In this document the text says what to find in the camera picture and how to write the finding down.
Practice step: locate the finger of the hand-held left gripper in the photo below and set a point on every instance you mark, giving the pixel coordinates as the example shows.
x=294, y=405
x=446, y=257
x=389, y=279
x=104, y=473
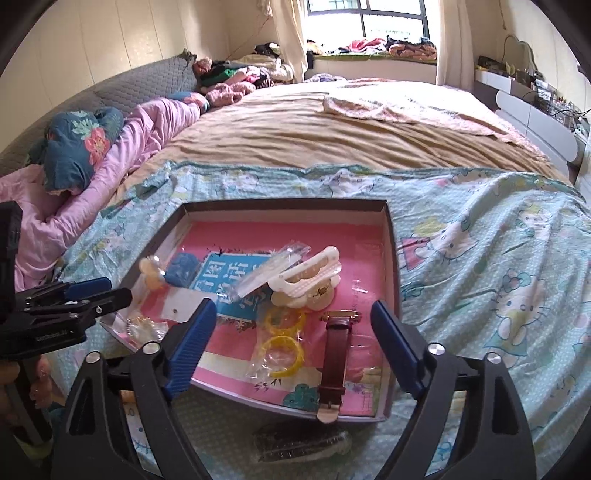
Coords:
x=101, y=302
x=87, y=287

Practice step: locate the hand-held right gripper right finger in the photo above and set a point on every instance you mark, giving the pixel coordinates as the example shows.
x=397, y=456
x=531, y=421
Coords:
x=397, y=341

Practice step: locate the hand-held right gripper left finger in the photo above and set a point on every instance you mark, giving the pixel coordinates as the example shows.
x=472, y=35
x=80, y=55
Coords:
x=194, y=341

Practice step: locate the white earring card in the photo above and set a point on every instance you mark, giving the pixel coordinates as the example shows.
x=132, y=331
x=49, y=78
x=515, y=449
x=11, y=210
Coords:
x=178, y=304

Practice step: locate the cream pearl hair clip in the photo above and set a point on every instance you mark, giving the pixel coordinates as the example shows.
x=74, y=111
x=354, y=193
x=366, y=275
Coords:
x=151, y=272

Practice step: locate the bag of yellow bangles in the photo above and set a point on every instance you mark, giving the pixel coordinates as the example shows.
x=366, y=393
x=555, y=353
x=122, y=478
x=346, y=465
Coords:
x=281, y=350

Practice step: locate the large cream hair claw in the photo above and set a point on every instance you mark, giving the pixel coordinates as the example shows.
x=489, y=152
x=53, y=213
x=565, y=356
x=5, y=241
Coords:
x=304, y=281

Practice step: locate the dark cardboard box tray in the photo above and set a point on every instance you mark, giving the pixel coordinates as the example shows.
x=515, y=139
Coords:
x=277, y=216

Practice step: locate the small clear jewelry bag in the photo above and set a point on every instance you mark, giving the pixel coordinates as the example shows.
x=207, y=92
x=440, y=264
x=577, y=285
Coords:
x=141, y=328

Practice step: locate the person's left hand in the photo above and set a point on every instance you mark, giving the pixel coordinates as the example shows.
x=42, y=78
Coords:
x=41, y=378

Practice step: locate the small blue box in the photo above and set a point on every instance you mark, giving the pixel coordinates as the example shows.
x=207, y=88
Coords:
x=182, y=268

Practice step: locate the clear plastic packet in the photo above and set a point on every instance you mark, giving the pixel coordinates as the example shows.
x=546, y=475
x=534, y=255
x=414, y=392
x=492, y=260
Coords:
x=263, y=277

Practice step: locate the cartoon cat printed blanket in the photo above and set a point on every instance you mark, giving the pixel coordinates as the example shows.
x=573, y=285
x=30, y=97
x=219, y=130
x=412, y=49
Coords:
x=485, y=258

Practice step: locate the blue floral pillow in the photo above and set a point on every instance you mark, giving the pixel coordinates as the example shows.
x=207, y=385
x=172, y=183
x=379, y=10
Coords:
x=74, y=143

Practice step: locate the pink quilt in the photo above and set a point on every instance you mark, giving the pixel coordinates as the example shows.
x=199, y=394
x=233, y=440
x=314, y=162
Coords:
x=138, y=138

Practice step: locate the grey quilted headboard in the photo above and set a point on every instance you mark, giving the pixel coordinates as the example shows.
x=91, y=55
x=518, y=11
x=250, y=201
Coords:
x=92, y=97

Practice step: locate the tan blanket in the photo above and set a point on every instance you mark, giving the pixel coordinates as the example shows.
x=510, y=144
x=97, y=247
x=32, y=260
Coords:
x=300, y=134

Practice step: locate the pile of clothes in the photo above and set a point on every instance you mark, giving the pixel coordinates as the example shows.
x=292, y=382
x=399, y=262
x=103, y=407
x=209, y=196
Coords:
x=240, y=76

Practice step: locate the white dressing table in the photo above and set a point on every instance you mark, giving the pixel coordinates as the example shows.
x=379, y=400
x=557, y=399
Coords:
x=531, y=110

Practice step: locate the clothes on window sill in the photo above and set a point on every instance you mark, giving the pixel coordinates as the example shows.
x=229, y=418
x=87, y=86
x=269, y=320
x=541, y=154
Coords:
x=369, y=48

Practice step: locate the cream curtain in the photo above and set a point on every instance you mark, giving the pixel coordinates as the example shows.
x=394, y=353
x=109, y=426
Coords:
x=455, y=41
x=288, y=37

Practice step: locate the window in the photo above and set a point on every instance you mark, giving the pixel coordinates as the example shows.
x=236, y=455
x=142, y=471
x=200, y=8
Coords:
x=369, y=18

